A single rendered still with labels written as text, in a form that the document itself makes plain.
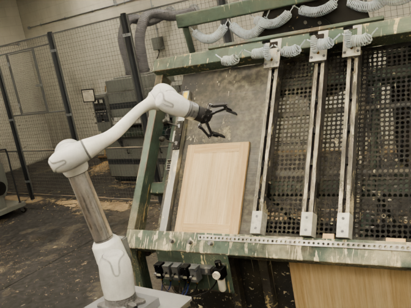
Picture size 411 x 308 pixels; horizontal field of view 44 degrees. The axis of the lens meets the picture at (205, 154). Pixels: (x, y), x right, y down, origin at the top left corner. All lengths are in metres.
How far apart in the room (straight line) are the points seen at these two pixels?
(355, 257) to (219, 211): 0.85
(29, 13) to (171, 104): 9.78
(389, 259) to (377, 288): 0.40
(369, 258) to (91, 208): 1.38
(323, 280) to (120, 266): 1.17
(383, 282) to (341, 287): 0.24
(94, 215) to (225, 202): 0.81
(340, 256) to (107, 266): 1.14
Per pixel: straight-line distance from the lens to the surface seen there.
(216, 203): 3.07
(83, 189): 2.63
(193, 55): 3.49
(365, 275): 2.96
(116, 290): 2.56
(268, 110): 3.06
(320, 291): 3.09
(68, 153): 2.44
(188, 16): 3.94
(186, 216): 3.16
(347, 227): 2.67
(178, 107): 2.46
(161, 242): 3.18
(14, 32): 12.19
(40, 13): 11.80
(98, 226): 2.68
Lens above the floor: 1.99
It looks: 12 degrees down
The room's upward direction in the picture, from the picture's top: 11 degrees counter-clockwise
